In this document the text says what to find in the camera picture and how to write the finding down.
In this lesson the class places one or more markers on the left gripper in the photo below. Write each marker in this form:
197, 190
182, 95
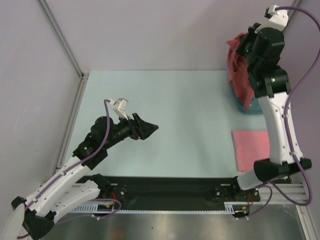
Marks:
137, 127

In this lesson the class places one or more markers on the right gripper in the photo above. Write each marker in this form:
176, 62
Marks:
253, 31

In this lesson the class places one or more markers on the salmon t shirt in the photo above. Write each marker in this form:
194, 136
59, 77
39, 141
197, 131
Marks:
237, 73

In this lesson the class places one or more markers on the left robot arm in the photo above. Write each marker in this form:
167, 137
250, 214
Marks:
54, 199

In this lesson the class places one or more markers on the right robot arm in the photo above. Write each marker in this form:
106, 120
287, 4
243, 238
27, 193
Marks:
262, 47

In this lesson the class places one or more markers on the teal plastic bin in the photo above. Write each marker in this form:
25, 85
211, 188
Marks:
254, 108

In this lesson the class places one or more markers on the folded pink t shirt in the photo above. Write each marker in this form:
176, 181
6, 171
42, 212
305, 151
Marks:
250, 146

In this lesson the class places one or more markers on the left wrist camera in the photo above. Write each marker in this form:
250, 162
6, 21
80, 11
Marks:
119, 106

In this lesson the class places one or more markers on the right aluminium post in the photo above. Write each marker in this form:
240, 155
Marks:
291, 12

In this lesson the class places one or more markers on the aluminium post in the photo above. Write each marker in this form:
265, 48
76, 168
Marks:
291, 12
56, 29

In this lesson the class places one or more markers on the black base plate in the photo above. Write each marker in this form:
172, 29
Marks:
178, 190

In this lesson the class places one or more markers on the white cable duct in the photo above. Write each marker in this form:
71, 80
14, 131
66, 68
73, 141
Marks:
100, 208

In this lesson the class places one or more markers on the left aluminium post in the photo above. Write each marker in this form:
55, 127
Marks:
56, 29

